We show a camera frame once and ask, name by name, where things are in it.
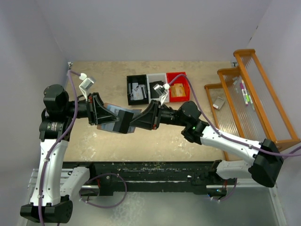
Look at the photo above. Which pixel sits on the black stripe credit card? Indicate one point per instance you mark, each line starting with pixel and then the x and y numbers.
pixel 123 124

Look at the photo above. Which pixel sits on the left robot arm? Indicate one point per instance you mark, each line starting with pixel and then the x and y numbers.
pixel 52 201

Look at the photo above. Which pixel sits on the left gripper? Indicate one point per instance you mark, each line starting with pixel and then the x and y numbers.
pixel 101 115

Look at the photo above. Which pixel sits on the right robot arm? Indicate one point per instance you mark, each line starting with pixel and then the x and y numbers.
pixel 259 160

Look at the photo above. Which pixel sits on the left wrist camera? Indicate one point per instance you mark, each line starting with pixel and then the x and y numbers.
pixel 87 83

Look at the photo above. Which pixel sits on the aluminium frame rail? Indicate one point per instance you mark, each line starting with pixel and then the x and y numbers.
pixel 65 175

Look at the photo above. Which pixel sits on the black wallet in bin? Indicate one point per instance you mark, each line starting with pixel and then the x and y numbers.
pixel 153 93

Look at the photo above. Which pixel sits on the black plastic bin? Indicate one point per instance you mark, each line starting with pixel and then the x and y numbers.
pixel 141 79

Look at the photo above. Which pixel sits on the white plastic bin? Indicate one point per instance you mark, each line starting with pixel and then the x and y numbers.
pixel 155 77

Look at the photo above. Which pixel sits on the red plastic bin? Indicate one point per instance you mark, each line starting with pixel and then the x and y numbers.
pixel 181 79

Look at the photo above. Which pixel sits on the orange cards in red bin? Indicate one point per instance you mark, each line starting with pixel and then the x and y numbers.
pixel 177 90

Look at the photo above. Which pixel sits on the green marker pen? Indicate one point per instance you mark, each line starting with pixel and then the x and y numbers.
pixel 250 100

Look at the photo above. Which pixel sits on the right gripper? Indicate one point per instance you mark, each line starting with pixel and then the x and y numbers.
pixel 149 118

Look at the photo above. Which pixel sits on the purple marker pen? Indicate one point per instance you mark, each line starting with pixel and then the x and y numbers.
pixel 244 94

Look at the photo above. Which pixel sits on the grey cards in black bin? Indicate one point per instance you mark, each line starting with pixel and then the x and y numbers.
pixel 137 91

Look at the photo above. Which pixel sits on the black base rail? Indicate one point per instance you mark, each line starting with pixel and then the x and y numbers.
pixel 109 177

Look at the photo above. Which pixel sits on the pink leather card holder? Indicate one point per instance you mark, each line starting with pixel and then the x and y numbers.
pixel 115 109

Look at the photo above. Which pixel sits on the orange wooden tiered rack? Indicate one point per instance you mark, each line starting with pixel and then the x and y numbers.
pixel 269 119

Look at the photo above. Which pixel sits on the small grey red box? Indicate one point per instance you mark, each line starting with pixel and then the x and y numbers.
pixel 218 103

